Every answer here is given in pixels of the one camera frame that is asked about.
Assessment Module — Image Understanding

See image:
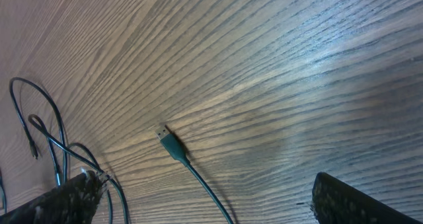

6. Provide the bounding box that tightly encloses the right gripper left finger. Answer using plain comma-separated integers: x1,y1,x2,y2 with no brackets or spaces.
1,172,104,224

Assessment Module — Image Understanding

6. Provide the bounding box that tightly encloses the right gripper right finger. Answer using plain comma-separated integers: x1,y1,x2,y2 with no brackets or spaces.
311,172,422,224

